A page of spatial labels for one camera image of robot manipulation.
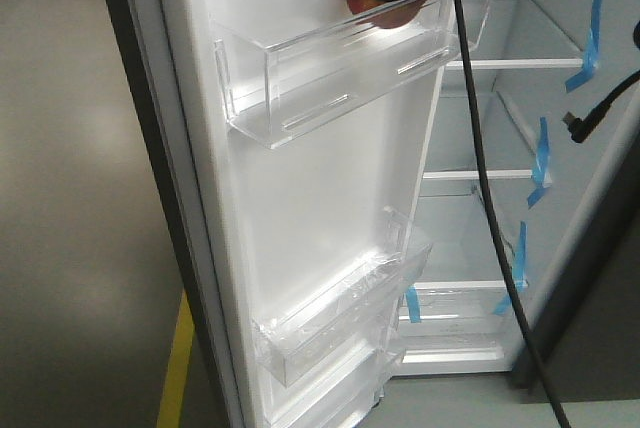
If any fridge door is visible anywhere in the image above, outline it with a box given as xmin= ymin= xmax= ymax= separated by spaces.
xmin=97 ymin=0 xmax=496 ymax=428

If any dark grey side-by-side fridge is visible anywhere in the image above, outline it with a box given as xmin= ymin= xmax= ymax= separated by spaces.
xmin=395 ymin=0 xmax=639 ymax=402

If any clear fridge crisper drawer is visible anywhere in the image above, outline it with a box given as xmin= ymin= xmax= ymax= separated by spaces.
xmin=399 ymin=281 xmax=508 ymax=336

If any clear middle door bin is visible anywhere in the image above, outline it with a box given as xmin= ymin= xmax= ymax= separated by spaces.
xmin=214 ymin=0 xmax=460 ymax=149

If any clear door bin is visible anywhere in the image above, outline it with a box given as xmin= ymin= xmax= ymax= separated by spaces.
xmin=214 ymin=0 xmax=460 ymax=149
xmin=254 ymin=206 xmax=431 ymax=387

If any clear lower door bin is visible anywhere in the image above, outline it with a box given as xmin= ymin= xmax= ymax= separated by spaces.
xmin=254 ymin=206 xmax=431 ymax=387

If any black angled connector cable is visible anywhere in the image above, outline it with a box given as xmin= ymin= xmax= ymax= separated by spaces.
xmin=562 ymin=70 xmax=640 ymax=145

